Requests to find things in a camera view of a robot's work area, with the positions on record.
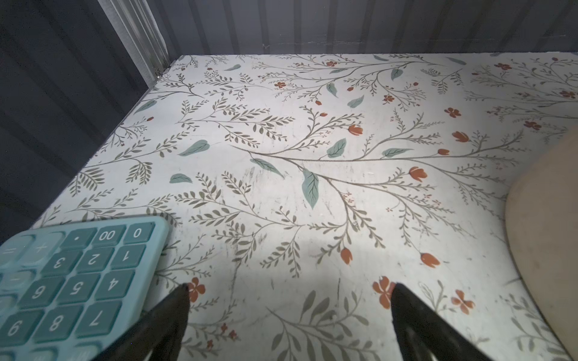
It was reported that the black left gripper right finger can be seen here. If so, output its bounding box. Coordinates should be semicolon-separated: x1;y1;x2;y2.
391;284;490;361

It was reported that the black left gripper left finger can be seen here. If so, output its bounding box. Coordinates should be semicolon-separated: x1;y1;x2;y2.
94;284;190;360

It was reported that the teal desk calculator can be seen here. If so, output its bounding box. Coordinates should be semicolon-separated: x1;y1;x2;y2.
1;216;170;360

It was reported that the cream ribbed waste bin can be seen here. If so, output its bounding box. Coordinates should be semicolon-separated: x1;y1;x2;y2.
505;128;577;359

